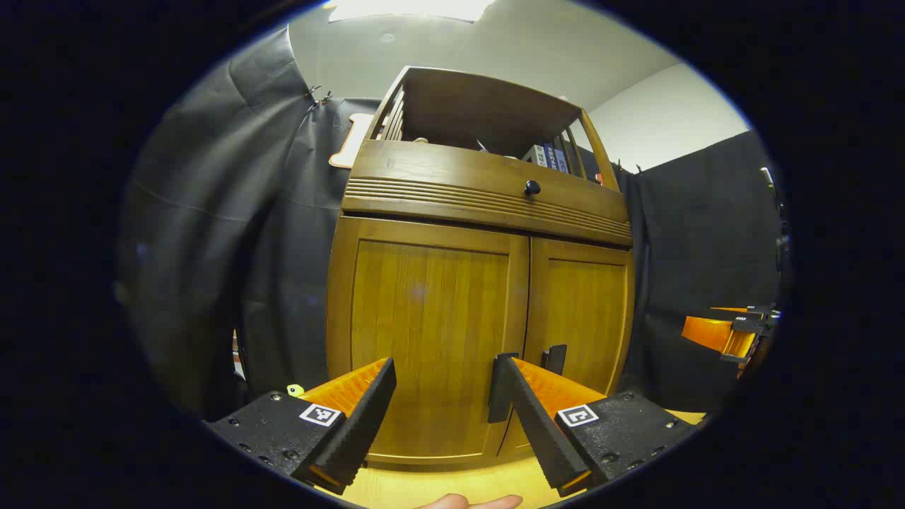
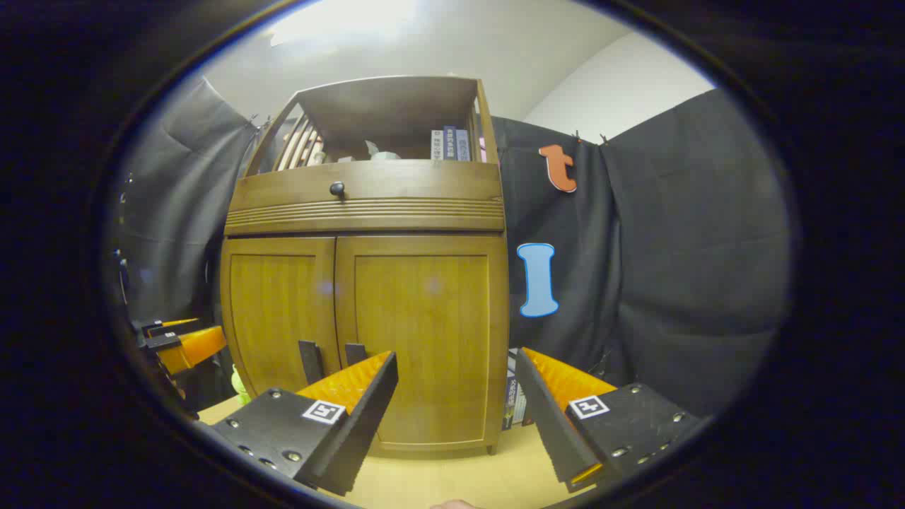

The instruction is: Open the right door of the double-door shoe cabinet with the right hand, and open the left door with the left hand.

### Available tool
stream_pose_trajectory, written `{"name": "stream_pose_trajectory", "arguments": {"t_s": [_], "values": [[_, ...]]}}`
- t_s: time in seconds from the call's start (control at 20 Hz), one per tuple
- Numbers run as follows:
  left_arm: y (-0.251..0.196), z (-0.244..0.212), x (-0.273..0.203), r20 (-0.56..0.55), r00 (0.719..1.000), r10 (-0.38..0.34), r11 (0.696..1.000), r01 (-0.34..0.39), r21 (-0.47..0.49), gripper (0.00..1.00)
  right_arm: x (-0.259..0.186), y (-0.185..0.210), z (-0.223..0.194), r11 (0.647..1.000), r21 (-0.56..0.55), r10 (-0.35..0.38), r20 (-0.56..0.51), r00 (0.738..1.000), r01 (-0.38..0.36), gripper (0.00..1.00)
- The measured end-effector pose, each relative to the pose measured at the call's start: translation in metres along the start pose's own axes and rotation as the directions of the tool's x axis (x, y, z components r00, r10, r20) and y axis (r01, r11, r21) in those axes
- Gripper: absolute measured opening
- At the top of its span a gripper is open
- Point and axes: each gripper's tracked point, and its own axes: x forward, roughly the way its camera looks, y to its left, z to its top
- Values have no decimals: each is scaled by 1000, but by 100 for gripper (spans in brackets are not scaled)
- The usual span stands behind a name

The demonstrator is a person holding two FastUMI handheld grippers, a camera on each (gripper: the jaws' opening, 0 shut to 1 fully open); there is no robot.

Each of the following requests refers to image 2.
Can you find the black round drawer knob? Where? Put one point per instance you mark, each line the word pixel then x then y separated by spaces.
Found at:
pixel 337 189

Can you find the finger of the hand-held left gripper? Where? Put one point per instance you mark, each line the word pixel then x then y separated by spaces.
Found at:
pixel 159 326
pixel 198 346

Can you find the light blue spine book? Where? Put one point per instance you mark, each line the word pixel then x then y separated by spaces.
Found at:
pixel 463 145

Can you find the white ceramic vessel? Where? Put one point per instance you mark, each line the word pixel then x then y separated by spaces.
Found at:
pixel 385 155

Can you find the light green object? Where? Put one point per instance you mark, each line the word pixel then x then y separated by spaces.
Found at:
pixel 240 387

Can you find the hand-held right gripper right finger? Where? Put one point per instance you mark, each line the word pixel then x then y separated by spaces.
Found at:
pixel 548 417

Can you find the black spine book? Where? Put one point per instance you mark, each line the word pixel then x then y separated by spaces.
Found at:
pixel 510 396

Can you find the white spine book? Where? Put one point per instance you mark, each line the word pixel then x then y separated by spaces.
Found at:
pixel 437 145

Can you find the grey spine book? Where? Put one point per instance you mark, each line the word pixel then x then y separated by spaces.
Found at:
pixel 522 406

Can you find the wooden double-door shoe cabinet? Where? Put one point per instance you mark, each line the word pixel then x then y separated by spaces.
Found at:
pixel 368 218

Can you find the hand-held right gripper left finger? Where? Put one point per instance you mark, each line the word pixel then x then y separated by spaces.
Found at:
pixel 368 413

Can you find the wooden cabinet drawer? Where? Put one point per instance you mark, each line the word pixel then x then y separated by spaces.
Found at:
pixel 410 185

